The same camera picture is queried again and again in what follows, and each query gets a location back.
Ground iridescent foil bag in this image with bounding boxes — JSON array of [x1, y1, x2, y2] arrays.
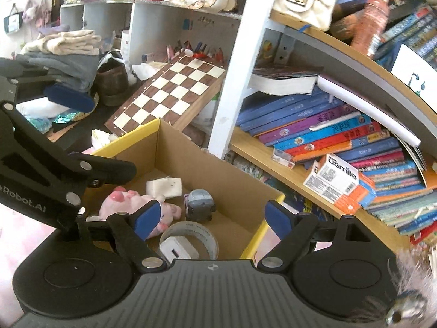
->
[[27, 107, 82, 134]]

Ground pink plush toy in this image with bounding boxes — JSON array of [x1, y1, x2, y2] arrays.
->
[[99, 186, 182, 240]]

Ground brown pouch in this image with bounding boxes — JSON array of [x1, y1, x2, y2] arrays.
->
[[329, 10, 360, 40]]

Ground cream quilted purse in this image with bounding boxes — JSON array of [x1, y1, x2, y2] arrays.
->
[[277, 0, 339, 31]]

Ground clear tape roll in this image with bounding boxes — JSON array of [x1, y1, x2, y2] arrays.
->
[[159, 221, 219, 262]]

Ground row of comic books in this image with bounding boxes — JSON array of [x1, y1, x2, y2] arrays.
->
[[338, 0, 437, 72]]

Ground brown white chessboard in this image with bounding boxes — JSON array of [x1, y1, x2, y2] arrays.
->
[[104, 55, 226, 137]]

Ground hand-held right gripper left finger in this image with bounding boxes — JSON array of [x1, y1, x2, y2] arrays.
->
[[44, 200, 168, 274]]

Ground white light bar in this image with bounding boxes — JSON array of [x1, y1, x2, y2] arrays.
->
[[317, 75, 422, 147]]

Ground wooden bookshelf with white post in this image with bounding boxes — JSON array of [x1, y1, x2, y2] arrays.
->
[[206, 0, 437, 257]]

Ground colourful origami pieces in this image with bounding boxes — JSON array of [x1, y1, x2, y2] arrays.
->
[[166, 39, 226, 60]]

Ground white cubby shelf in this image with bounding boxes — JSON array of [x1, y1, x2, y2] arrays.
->
[[60, 0, 243, 72]]

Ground white charger plug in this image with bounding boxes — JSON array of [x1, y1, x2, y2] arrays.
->
[[160, 236, 200, 263]]

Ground yellow cardboard box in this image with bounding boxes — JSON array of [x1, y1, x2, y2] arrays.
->
[[82, 118, 285, 263]]

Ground small card box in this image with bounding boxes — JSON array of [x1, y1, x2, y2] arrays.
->
[[272, 148, 295, 169]]

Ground pink printed table mat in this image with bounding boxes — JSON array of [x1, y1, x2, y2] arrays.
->
[[0, 147, 333, 315]]

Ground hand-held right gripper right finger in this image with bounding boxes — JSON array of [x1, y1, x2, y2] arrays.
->
[[256, 200, 388, 274]]

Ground orange white usmile boxes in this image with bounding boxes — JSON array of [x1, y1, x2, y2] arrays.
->
[[302, 154, 377, 213]]

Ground cream sponge block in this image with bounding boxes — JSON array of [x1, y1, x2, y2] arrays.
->
[[146, 177, 182, 199]]

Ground dark tote bag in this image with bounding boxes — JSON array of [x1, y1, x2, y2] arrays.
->
[[3, 3, 24, 35]]

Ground row of leaning books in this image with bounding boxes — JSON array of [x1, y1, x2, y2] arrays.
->
[[235, 90, 437, 236]]

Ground crumpled white tissue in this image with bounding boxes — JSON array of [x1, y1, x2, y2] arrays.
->
[[91, 129, 119, 150]]

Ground purple plush bag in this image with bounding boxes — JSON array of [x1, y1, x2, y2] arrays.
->
[[22, 0, 52, 28]]

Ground pile of folded clothes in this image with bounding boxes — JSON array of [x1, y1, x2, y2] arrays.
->
[[15, 29, 102, 91]]

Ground brown leather boot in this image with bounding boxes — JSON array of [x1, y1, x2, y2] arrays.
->
[[94, 62, 131, 107]]

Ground orange pink bottle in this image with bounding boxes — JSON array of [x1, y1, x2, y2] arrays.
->
[[351, 0, 390, 58]]

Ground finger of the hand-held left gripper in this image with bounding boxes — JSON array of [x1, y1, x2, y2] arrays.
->
[[0, 101, 137, 188], [0, 58, 95, 113]]

